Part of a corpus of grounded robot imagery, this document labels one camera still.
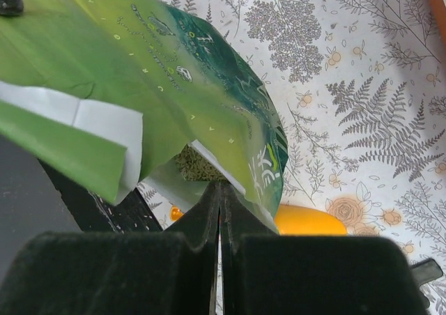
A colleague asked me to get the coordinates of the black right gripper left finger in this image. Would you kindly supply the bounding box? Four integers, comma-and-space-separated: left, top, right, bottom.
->
1, 182, 220, 314

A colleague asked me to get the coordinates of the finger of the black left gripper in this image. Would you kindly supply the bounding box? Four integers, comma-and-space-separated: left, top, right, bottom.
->
0, 0, 24, 16

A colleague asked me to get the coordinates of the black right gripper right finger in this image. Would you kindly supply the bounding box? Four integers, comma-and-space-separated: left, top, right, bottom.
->
219, 183, 426, 315

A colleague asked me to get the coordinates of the yellow plastic litter scoop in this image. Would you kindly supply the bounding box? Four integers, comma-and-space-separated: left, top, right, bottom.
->
166, 205, 347, 236

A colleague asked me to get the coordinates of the green cat litter bag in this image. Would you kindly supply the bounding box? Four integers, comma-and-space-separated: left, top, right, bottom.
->
1, 0, 288, 218

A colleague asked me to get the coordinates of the white and orange litter box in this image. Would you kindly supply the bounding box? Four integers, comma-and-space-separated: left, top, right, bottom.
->
416, 0, 446, 39

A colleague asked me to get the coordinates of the small black plastic clip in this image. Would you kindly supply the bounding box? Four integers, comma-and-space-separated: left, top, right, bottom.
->
410, 258, 443, 289

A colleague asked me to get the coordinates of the floral patterned table mat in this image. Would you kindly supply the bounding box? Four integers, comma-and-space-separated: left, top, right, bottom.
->
159, 0, 445, 266

